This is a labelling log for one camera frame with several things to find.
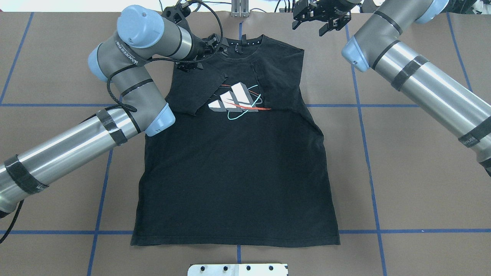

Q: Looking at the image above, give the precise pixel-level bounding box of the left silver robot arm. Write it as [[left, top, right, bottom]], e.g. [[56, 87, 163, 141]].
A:
[[0, 0, 227, 218]]

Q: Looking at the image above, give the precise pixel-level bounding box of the aluminium frame post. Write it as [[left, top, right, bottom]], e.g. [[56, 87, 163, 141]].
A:
[[231, 0, 250, 18]]

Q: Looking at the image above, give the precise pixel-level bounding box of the left black braided cable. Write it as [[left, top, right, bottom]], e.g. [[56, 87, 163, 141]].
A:
[[107, 1, 224, 113]]

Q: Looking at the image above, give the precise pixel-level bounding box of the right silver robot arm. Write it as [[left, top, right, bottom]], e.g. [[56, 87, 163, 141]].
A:
[[341, 0, 491, 173]]

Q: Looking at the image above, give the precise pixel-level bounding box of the black graphic t-shirt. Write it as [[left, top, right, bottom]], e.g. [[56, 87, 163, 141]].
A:
[[130, 35, 340, 248]]

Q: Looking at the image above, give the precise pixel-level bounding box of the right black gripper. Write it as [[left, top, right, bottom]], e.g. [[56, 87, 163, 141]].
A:
[[292, 0, 361, 37]]

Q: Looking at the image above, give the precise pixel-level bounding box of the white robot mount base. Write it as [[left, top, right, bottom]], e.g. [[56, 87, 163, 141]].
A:
[[187, 263, 289, 276]]

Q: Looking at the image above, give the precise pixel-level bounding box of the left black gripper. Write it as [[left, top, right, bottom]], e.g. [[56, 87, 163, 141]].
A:
[[174, 34, 229, 73]]

